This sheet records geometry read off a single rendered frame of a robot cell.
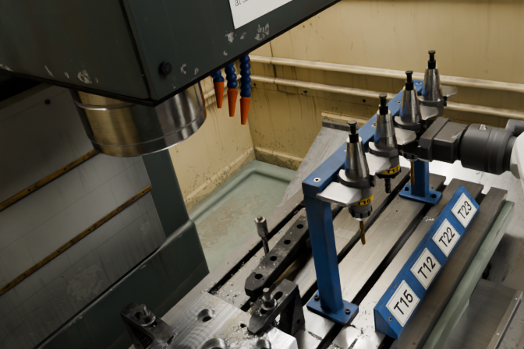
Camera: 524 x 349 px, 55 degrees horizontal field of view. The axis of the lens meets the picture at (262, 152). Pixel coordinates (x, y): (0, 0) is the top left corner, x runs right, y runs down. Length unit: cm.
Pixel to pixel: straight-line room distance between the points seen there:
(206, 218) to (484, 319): 108
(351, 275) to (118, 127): 72
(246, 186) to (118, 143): 150
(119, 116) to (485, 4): 109
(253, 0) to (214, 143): 153
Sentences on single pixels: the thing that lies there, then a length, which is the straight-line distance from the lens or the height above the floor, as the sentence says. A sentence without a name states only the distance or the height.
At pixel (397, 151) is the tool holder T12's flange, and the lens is 98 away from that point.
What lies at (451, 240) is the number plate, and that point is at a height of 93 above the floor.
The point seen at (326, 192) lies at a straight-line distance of 89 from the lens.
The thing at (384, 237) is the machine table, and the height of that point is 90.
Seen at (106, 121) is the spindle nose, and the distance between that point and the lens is 62.
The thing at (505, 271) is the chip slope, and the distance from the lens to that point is 148.
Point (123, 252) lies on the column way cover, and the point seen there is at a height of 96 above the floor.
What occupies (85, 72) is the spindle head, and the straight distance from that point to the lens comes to 49.
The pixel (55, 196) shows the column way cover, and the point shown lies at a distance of 116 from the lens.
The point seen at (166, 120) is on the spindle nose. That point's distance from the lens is 61.
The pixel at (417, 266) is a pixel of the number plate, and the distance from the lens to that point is 112.
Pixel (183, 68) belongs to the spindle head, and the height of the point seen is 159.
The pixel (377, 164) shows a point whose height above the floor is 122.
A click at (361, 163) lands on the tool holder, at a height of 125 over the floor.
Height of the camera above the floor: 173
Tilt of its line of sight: 30 degrees down
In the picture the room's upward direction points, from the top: 11 degrees counter-clockwise
